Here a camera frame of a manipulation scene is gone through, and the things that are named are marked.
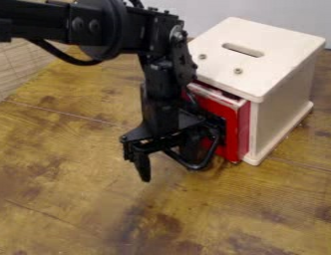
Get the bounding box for black metal drawer handle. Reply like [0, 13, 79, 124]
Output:
[163, 125, 221, 171]

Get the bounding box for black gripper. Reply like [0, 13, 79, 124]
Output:
[120, 97, 221, 182]

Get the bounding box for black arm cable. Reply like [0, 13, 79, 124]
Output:
[32, 38, 106, 67]

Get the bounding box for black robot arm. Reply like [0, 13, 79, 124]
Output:
[0, 0, 223, 181]

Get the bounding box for woven mat at left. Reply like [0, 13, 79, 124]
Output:
[0, 39, 55, 102]

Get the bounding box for white wooden box cabinet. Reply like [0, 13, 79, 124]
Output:
[189, 17, 325, 165]

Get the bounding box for red drawer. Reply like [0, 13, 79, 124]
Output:
[187, 81, 250, 162]

